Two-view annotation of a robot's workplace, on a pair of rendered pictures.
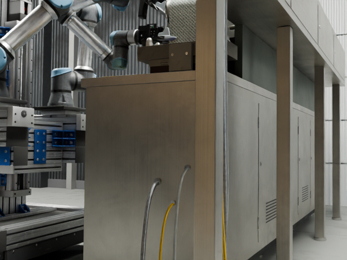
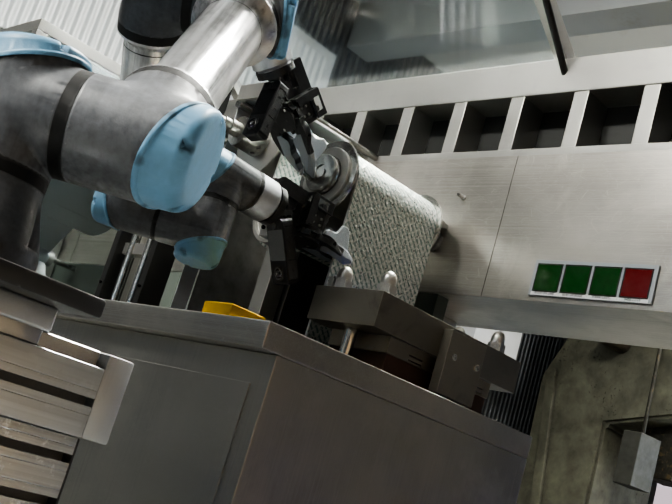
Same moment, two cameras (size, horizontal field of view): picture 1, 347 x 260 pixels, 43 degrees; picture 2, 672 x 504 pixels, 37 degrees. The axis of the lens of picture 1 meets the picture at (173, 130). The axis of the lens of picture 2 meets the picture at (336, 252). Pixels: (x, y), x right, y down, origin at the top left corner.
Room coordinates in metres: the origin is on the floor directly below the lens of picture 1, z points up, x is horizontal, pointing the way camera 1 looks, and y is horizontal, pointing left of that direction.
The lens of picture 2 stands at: (1.40, 1.66, 0.70)
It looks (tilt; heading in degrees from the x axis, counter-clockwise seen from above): 13 degrees up; 292
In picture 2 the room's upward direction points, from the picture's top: 17 degrees clockwise
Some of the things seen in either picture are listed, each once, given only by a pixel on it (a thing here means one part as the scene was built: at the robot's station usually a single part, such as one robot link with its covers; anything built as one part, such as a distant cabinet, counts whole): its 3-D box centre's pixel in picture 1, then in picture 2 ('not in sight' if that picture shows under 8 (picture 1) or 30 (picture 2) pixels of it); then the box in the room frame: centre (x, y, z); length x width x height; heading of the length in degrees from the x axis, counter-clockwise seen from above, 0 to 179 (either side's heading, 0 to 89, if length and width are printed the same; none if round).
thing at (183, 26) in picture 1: (192, 32); (379, 268); (2.00, -0.08, 1.12); 0.23 x 0.01 x 0.18; 63
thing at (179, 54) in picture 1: (180, 57); (459, 368); (1.79, -0.03, 0.96); 0.10 x 0.03 x 0.11; 63
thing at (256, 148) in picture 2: not in sight; (248, 136); (2.35, -0.08, 1.33); 0.06 x 0.06 x 0.06; 63
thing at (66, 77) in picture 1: (62, 79); not in sight; (2.55, 0.65, 0.98); 0.13 x 0.12 x 0.14; 129
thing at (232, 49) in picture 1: (186, 53); (418, 341); (1.88, -0.05, 1.00); 0.40 x 0.16 x 0.06; 63
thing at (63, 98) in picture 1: (61, 99); not in sight; (2.55, 0.65, 0.87); 0.15 x 0.15 x 0.10
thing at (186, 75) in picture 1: (240, 105); (36, 327); (2.94, -0.44, 0.88); 2.52 x 0.66 x 0.04; 153
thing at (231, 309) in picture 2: not in sight; (233, 316); (2.07, 0.29, 0.91); 0.07 x 0.07 x 0.02; 63
